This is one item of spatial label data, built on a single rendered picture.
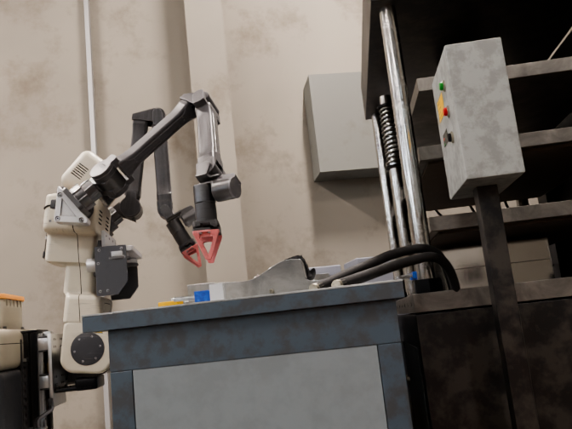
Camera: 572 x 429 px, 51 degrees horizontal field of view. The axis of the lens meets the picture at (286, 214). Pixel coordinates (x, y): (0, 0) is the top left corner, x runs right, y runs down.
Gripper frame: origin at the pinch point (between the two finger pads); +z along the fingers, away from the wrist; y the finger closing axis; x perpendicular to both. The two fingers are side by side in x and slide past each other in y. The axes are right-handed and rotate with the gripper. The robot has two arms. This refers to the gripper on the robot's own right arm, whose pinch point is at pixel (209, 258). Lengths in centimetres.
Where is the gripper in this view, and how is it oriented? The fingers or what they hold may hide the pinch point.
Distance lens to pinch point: 160.2
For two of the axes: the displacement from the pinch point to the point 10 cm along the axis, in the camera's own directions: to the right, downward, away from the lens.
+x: -9.9, 1.0, -0.5
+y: -0.3, 1.9, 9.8
